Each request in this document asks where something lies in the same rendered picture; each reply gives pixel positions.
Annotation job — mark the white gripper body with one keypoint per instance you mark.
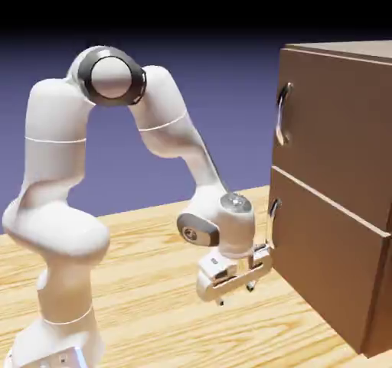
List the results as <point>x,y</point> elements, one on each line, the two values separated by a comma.
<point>232,277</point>

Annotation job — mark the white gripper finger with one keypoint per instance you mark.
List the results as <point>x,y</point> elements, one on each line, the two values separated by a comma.
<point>220,302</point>
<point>251,286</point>

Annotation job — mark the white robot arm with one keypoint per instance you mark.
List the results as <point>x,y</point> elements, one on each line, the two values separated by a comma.
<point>58,166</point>

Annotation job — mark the brown short cabinet door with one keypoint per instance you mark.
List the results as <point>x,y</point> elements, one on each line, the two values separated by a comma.
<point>324,251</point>

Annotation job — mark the brown wooden cabinet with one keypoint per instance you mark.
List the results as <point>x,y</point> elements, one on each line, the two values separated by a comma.
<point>333,196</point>

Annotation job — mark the brown tall cabinet door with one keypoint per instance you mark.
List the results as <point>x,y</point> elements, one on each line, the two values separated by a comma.
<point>340,141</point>

